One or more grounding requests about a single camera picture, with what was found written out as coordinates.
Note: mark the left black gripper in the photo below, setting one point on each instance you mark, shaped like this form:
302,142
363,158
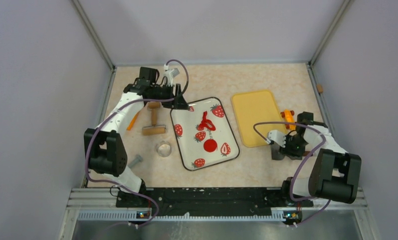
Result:
179,102

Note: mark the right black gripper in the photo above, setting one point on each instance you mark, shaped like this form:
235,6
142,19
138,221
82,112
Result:
290,152

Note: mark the metal spatula wooden handle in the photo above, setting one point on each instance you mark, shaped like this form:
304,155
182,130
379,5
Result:
277,155

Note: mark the red dough scrap strip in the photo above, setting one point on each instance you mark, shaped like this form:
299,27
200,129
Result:
206,123

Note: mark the wooden double-ended rolling pin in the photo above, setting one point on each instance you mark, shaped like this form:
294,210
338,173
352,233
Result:
154,128

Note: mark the strawberry print white tray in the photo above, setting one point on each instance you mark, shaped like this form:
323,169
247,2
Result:
190,140

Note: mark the metal ring cutter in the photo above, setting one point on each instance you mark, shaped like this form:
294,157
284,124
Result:
163,149

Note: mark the red dough disc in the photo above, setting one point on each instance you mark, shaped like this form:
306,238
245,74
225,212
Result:
210,145

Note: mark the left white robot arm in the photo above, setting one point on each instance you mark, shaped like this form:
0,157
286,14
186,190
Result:
104,149

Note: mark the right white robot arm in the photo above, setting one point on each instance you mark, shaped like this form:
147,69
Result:
335,174

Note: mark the orange toy car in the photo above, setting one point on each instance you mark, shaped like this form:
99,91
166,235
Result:
288,116

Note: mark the yellow plastic tray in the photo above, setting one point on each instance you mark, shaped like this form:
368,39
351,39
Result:
256,107

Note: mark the orange toy carrot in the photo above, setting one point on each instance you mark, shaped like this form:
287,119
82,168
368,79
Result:
132,122

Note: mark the small wooden peg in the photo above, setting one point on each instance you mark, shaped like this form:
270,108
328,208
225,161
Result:
319,88

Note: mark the grey plastic bolt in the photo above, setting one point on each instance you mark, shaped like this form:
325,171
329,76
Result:
137,159

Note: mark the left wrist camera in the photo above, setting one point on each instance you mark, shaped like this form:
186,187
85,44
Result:
169,75

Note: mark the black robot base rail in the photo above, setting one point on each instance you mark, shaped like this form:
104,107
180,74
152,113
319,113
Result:
208,201

